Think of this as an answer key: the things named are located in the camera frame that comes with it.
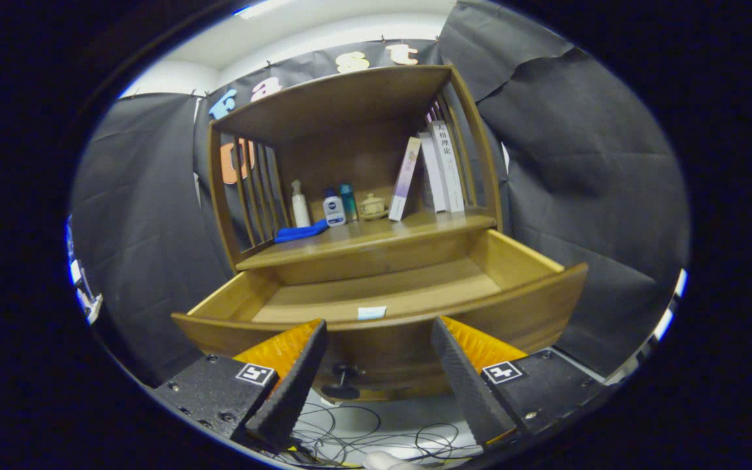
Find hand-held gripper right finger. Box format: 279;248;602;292
430;316;605;449

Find wooden cabinet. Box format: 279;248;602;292
206;64;506;400

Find teal bottle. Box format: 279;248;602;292
339;183;358;223

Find lidded ceramic tea bowl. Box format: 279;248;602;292
358;193;389;221

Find wooden countertop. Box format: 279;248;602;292
236;209;497;272

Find tangle of black cables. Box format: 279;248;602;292
272;401;481;467

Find wooden drawer with black knob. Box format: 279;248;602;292
172;228;589;394

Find white pump bottle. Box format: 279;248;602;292
290;180;311;228

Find white bottle with blue cap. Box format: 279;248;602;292
322;188;347;227

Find black backdrop cloth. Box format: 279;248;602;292
69;0;690;386

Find blue folded cloth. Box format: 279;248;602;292
274;219;330;244

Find purple and white book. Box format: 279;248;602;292
388;136;422;222

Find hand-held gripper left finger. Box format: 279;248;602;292
151;319;329;452

